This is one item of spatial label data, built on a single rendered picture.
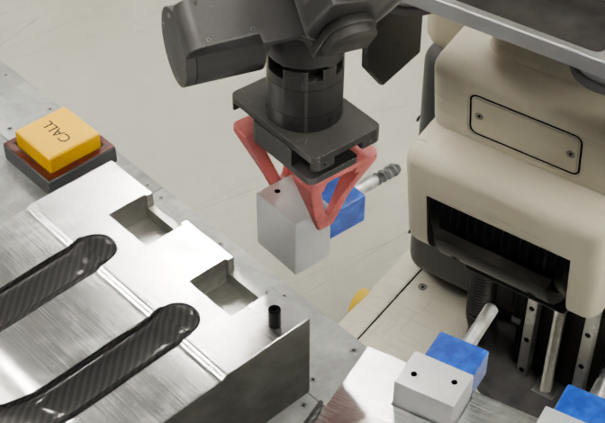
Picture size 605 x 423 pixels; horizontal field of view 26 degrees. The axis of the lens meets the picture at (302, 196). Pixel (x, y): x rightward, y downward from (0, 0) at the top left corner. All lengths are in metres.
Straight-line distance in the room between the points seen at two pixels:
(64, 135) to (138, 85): 1.46
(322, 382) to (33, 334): 0.24
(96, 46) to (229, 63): 2.00
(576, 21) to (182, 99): 1.69
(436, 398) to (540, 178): 0.37
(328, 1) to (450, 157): 0.52
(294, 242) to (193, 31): 0.22
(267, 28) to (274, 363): 0.29
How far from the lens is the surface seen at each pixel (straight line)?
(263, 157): 1.02
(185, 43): 0.87
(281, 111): 0.95
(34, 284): 1.09
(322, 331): 1.14
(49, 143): 1.29
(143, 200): 1.14
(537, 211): 1.28
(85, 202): 1.14
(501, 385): 1.81
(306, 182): 0.95
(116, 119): 2.67
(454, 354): 1.04
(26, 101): 1.41
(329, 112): 0.95
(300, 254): 1.03
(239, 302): 1.08
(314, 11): 0.83
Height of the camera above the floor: 1.64
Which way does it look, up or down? 42 degrees down
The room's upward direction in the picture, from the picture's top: straight up
